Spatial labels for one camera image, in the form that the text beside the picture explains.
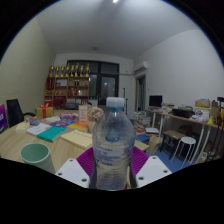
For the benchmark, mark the white round stool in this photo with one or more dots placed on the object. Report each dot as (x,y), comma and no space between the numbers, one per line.
(185,146)

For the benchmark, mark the wooden side desk white legs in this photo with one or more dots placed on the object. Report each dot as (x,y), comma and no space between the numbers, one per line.
(193,121)

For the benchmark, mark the pink flower bouquet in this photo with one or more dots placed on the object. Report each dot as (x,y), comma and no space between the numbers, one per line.
(96,114)

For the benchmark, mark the teal book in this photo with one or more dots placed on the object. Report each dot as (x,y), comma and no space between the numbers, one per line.
(50,133)

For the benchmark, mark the small beige book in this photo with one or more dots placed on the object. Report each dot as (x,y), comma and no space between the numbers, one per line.
(22,127)

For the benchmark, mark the orange standing card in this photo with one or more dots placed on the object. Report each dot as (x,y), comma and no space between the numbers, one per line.
(83,112)

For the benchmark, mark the pink patterned package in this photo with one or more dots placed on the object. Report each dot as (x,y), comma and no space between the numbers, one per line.
(69,116)

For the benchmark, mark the blue book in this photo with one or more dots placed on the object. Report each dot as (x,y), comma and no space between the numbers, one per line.
(59,124)

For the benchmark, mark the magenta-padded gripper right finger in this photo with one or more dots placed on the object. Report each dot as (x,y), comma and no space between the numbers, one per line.
(150,170)

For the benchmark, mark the ceiling tube light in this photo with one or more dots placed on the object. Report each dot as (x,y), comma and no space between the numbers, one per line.
(115,1)

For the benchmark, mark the gold gift box red ribbon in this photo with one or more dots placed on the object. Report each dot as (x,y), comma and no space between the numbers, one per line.
(44,112)

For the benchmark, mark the wooden shelf unit with trophies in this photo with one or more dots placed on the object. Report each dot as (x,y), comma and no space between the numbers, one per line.
(66,88)

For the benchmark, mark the black computer monitor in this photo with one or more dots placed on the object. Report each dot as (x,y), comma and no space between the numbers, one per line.
(155,100)

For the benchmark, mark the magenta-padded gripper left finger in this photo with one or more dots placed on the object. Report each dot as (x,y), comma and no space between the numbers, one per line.
(75,171)

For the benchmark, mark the clear plastic water bottle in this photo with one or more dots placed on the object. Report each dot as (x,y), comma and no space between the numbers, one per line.
(113,143)

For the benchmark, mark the black framed glass door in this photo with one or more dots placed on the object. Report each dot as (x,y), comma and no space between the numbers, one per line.
(105,81)

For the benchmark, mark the large beige book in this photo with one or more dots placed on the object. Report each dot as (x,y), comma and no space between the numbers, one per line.
(77,138)

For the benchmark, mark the orange yellow book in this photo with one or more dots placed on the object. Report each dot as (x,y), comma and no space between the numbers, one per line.
(78,126)

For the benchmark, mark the pale green cup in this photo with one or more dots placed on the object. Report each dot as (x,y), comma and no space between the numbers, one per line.
(37,156)

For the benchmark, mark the white wall air conditioner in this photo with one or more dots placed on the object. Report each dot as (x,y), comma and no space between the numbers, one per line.
(141,67)

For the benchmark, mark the white booklet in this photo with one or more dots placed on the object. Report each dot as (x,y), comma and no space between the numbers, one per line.
(38,128)

